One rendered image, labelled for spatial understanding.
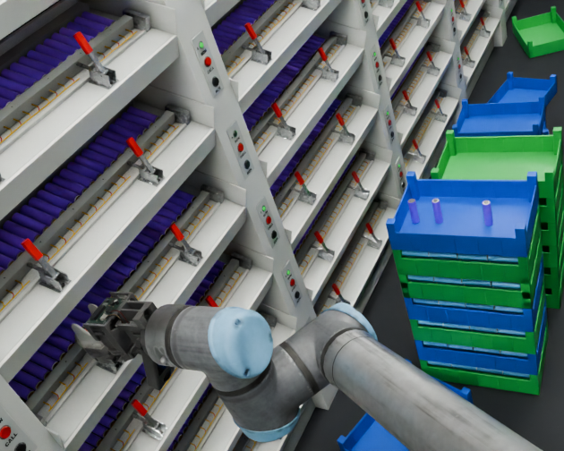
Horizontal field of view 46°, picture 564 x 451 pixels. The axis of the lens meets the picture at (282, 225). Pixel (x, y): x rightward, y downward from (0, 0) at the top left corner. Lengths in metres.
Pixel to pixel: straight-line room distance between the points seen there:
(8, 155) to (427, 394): 0.66
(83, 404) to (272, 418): 0.35
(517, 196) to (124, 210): 0.92
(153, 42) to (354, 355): 0.65
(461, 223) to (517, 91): 1.49
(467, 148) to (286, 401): 1.18
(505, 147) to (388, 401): 1.23
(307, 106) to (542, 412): 0.96
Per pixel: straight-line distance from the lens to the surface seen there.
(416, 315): 1.73
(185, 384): 1.39
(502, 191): 1.66
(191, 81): 1.30
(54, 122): 1.08
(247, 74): 1.47
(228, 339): 0.88
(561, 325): 2.02
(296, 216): 1.67
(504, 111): 2.74
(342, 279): 2.02
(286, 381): 0.97
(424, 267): 1.60
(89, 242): 1.14
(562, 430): 1.82
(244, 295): 1.50
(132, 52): 1.21
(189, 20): 1.28
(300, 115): 1.67
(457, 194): 1.69
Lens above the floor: 1.51
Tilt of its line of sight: 36 degrees down
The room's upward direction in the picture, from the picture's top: 20 degrees counter-clockwise
